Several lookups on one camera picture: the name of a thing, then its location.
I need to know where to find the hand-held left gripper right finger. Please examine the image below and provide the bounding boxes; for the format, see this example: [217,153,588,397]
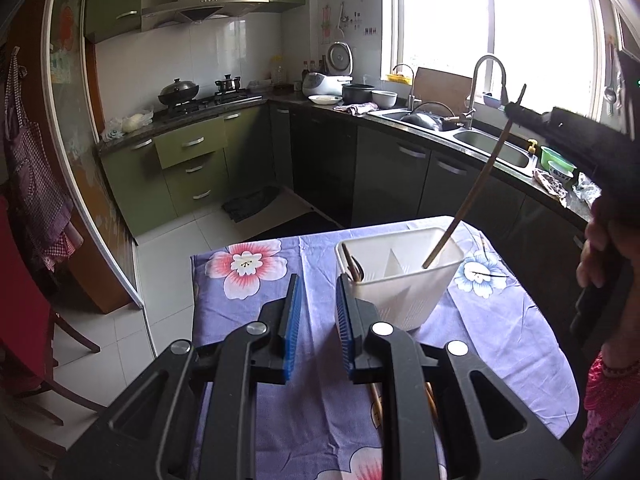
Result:
[335,275,583,480]

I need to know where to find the patterned rag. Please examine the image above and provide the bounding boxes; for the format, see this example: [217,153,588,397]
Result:
[532,168,568,206]

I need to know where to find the white plastic utensil holder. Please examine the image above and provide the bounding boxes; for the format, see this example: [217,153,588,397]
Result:
[335,226,466,332]

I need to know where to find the black gas stove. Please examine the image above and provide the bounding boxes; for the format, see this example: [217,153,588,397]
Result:
[160,89,263,116]

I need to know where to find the person's right hand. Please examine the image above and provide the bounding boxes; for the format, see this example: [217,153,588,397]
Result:
[576,200,626,289]

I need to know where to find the black wok with lid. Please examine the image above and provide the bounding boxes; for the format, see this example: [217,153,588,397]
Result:
[158,78,201,107]

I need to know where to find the person's pink patterned clothing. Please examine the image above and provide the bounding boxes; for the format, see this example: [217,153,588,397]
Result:
[580,345,640,480]

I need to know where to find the steel double sink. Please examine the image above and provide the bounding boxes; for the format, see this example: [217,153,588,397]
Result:
[367,107,538,177]

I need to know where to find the glass sliding door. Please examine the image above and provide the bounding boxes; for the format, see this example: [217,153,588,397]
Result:
[42,0,146,311]

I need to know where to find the dark cloth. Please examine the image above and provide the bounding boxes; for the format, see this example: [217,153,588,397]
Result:
[222,185,281,223]

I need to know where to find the green drawer cabinet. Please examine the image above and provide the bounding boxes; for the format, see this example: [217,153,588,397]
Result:
[100,105,276,238]

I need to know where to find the black base cabinets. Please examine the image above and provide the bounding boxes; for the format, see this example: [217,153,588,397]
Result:
[270,102,601,281]

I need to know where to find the red wooden chair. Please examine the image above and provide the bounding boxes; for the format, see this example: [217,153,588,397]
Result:
[0,195,106,461]

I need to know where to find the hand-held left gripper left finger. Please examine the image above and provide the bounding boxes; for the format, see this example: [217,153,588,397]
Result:
[52,274,303,480]

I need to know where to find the purple floral tablecloth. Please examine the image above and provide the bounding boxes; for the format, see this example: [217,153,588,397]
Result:
[190,215,581,480]

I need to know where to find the blue patterned bowl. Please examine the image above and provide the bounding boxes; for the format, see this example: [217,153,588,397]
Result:
[547,160,575,183]

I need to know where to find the green plastic basin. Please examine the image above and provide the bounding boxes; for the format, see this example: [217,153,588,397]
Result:
[540,146,576,176]

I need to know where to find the crumpled clear plastic bag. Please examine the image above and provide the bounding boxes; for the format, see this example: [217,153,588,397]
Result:
[572,175,601,206]

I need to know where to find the black inner cooking pot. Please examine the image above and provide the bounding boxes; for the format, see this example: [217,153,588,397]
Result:
[342,83,376,106]

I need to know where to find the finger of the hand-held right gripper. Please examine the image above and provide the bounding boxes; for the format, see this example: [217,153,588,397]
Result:
[505,102,553,134]

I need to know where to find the white rice cooker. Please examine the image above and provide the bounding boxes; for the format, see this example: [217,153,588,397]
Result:
[302,72,353,98]

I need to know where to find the checked apron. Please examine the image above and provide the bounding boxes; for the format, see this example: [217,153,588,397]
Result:
[2,50,83,271]

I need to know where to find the steel kitchen faucet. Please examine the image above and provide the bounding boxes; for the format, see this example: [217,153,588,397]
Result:
[460,54,508,131]

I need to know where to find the yellow basket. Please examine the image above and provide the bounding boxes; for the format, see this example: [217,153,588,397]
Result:
[386,63,416,85]

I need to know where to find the hanging metal ladle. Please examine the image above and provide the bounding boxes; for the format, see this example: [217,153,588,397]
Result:
[602,40,617,117]

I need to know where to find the pink dish cloth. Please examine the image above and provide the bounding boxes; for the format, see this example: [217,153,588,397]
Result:
[333,102,379,117]

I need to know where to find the wooden cutting board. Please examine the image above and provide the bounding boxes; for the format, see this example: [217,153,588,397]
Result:
[412,66,473,116]

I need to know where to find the kitchen window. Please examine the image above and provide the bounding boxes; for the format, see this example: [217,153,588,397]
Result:
[382,0,621,121]

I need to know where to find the black pan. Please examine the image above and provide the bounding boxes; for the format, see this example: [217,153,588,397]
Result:
[400,101,458,132]

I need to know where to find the clear plastic food bag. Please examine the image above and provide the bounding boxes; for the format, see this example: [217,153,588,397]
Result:
[102,110,153,142]

